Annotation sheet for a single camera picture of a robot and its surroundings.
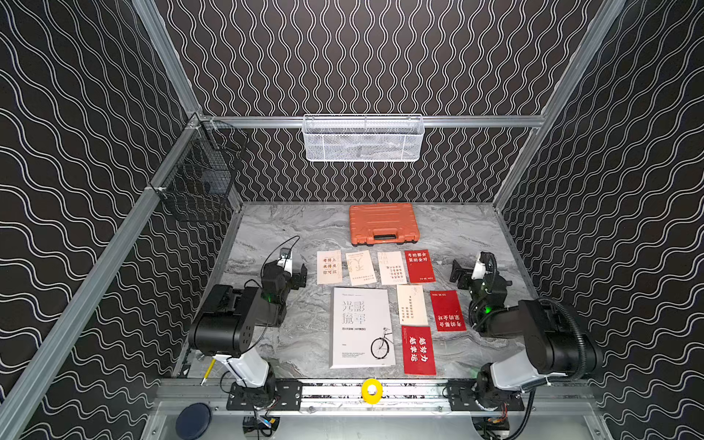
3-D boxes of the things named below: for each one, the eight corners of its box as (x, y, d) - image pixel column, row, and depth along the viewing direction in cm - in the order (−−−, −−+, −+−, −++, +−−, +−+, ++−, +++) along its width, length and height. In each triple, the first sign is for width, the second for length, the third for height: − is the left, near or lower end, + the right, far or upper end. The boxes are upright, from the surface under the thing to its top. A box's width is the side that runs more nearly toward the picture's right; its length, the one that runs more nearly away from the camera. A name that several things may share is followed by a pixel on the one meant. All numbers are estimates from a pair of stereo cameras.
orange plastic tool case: (349, 248, 108) (349, 238, 104) (349, 214, 120) (349, 203, 115) (417, 248, 109) (420, 239, 104) (411, 214, 120) (413, 203, 115)
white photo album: (329, 368, 81) (328, 364, 78) (333, 292, 96) (332, 287, 93) (393, 368, 81) (394, 364, 78) (386, 292, 96) (387, 287, 93)
